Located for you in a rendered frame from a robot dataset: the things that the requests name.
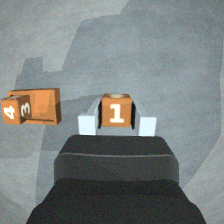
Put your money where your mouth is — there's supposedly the orange cube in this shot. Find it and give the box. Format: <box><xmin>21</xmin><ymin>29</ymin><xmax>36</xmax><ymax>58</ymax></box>
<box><xmin>0</xmin><ymin>95</ymin><xmax>32</xmax><ymax>125</ymax></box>
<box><xmin>101</xmin><ymin>93</ymin><xmax>132</xmax><ymax>127</ymax></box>

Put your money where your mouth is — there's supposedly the orange open tray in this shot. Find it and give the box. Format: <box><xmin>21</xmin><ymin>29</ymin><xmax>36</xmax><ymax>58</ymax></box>
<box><xmin>7</xmin><ymin>88</ymin><xmax>62</xmax><ymax>125</ymax></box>

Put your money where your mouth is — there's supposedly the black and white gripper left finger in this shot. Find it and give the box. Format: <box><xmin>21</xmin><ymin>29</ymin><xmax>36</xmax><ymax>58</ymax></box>
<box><xmin>78</xmin><ymin>98</ymin><xmax>102</xmax><ymax>135</ymax></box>

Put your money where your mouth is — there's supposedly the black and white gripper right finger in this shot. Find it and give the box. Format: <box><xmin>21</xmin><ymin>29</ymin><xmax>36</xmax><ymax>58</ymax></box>
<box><xmin>131</xmin><ymin>99</ymin><xmax>156</xmax><ymax>136</ymax></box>

